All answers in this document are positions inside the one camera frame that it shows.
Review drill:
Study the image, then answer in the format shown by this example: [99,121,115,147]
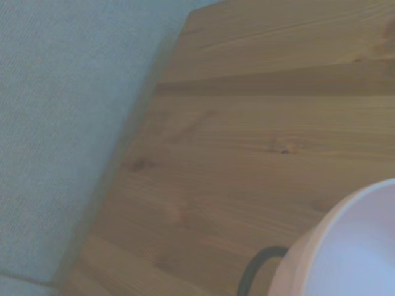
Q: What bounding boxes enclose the pink ceramic bowl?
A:
[267,178,395,296]

